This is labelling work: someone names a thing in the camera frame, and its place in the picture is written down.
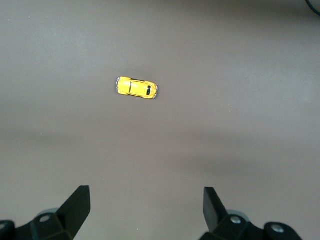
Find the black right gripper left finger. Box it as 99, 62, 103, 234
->
0, 185, 91, 240

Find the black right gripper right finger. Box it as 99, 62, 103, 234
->
202, 186, 304, 240

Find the brown table cover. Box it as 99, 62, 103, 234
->
0, 0, 320, 240

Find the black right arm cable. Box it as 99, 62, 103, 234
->
304, 0, 320, 14

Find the yellow beetle toy car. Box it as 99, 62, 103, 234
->
115, 76, 159, 101

